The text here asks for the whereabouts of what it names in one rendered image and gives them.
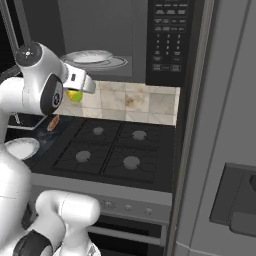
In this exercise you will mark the brown sausage in bun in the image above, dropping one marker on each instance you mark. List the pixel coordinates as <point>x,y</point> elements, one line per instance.
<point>52,123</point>

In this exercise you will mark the black microwave door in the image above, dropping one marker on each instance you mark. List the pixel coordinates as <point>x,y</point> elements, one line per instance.
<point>13,23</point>

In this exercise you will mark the grey fridge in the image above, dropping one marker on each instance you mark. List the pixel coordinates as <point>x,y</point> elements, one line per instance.
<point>220,100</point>

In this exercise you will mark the black gas hob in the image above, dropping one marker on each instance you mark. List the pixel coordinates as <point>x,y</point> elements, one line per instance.
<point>113,150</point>

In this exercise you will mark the black rectangular tray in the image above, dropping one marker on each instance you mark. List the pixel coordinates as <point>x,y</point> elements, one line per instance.
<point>25,120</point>

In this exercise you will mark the white plate in microwave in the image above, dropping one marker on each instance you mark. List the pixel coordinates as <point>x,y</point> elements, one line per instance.
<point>87,56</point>

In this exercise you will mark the glass microwave turntable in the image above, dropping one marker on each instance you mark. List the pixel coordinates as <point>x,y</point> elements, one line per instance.
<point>117,62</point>

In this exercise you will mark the silver oven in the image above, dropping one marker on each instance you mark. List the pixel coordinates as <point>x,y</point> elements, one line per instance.
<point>133,200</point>

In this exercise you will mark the silver oven knob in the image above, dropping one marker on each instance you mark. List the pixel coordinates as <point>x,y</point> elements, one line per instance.
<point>128,207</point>
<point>148,211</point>
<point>108,204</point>

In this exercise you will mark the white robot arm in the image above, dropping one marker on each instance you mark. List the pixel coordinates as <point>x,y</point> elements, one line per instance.
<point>20,96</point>

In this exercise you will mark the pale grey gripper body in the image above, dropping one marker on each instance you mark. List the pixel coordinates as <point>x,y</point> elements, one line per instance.
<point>87,83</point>

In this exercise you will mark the yellow green round food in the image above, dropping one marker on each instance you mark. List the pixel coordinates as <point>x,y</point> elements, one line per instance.
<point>75,96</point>

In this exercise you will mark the black microwave oven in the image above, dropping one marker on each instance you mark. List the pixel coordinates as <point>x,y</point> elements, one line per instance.
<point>166,40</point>

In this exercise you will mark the black oven door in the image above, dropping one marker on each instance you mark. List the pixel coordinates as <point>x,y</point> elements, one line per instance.
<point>126,246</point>

